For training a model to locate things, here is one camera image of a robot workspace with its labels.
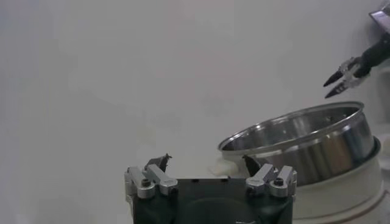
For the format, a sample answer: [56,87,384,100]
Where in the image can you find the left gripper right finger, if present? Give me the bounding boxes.
[242,154,298,198]

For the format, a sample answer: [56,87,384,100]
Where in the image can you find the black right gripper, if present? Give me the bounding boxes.
[322,36,390,99]

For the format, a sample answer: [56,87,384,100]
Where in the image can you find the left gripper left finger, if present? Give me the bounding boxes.
[124,153,179,200]

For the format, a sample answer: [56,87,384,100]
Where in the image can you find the stainless steel steamer pot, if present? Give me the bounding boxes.
[218,101,376,187]

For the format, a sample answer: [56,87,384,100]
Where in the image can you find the white electric cooker base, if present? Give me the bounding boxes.
[210,136,387,224]

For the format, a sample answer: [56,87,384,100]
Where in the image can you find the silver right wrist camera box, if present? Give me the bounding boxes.
[368,8,390,34]

